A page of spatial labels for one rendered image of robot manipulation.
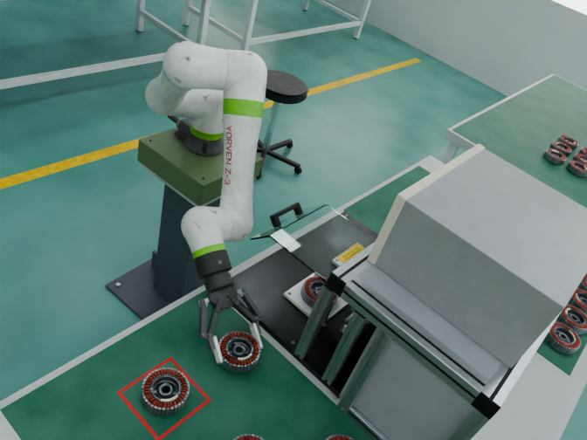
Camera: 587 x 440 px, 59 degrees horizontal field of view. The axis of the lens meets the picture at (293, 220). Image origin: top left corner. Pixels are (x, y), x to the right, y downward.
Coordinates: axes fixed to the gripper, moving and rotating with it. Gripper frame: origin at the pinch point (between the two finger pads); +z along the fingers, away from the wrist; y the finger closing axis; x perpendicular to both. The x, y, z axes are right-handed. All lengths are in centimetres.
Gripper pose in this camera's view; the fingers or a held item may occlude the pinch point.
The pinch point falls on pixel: (238, 348)
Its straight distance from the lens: 141.7
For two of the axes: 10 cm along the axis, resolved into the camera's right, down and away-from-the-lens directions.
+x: 4.6, -3.1, -8.3
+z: 3.1, 9.3, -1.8
